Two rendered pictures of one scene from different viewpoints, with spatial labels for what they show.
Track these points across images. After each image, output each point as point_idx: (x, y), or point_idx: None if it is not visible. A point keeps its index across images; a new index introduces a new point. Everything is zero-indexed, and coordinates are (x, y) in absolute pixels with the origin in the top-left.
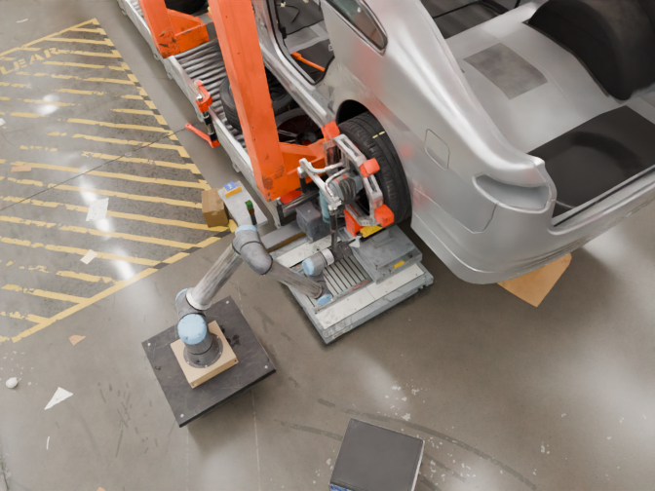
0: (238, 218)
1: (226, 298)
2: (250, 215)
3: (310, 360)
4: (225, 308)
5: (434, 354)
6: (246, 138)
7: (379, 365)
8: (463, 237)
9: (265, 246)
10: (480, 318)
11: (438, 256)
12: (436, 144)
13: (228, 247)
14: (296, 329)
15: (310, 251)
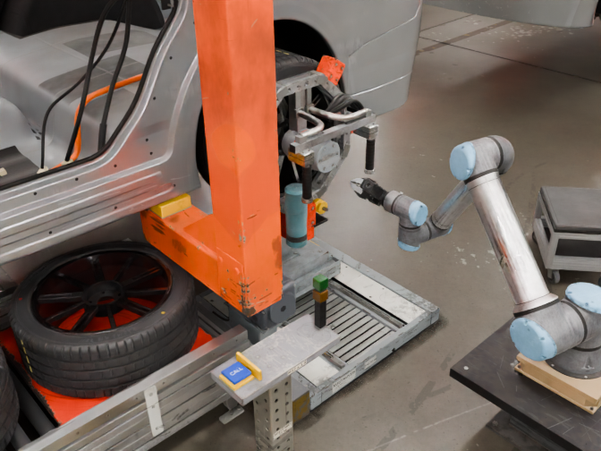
0: (312, 350)
1: (460, 370)
2: (325, 302)
3: (469, 332)
4: (478, 367)
5: None
6: (250, 194)
7: (444, 275)
8: (408, 36)
9: (305, 391)
10: (350, 216)
11: (381, 114)
12: None
13: (491, 183)
14: (429, 353)
15: None
